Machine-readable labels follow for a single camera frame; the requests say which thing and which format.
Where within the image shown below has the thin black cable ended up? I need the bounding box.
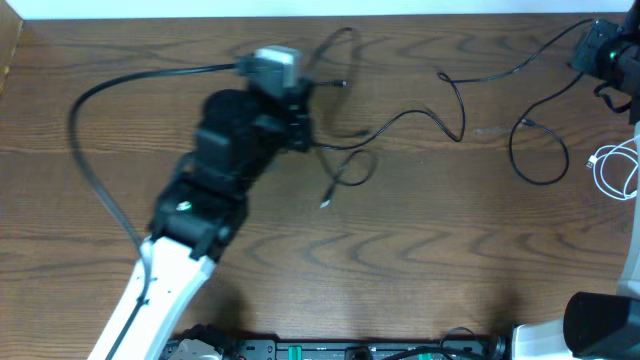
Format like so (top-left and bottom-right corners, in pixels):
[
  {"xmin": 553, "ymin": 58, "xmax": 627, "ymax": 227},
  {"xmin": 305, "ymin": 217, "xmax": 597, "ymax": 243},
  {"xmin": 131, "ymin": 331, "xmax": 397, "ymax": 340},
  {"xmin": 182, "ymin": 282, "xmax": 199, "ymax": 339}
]
[{"xmin": 304, "ymin": 27, "xmax": 371, "ymax": 139}]

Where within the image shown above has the white cable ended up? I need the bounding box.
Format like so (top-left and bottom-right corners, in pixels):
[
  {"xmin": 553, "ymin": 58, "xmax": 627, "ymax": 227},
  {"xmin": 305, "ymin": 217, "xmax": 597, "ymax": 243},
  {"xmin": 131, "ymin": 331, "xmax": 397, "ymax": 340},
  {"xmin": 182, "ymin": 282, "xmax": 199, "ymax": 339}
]
[{"xmin": 585, "ymin": 134, "xmax": 640, "ymax": 202}]

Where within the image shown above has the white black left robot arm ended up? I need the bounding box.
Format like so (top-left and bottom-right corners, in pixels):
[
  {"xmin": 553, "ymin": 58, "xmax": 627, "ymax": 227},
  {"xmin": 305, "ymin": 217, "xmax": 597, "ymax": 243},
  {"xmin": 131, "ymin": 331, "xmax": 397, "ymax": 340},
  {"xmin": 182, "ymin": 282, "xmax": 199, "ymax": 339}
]
[{"xmin": 90, "ymin": 77, "xmax": 314, "ymax": 359}]

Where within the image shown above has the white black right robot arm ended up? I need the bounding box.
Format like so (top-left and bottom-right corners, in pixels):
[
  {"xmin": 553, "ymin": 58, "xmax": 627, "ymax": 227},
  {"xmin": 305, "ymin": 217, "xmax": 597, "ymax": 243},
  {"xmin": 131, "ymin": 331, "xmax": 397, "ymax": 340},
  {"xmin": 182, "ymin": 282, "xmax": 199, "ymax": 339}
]
[{"xmin": 510, "ymin": 1, "xmax": 639, "ymax": 360}]

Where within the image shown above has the black left camera cable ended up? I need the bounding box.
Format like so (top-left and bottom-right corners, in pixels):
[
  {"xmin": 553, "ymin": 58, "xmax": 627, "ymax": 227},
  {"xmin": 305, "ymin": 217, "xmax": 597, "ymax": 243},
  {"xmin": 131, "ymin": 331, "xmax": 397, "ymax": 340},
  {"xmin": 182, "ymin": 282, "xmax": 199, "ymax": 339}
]
[{"xmin": 67, "ymin": 62, "xmax": 251, "ymax": 360}]

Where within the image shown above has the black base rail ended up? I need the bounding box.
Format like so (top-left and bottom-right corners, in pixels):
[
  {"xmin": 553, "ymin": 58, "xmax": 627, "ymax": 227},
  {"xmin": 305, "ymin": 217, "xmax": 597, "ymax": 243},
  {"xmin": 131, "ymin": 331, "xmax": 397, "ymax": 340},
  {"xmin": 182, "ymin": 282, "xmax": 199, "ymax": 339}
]
[{"xmin": 160, "ymin": 325, "xmax": 508, "ymax": 360}]

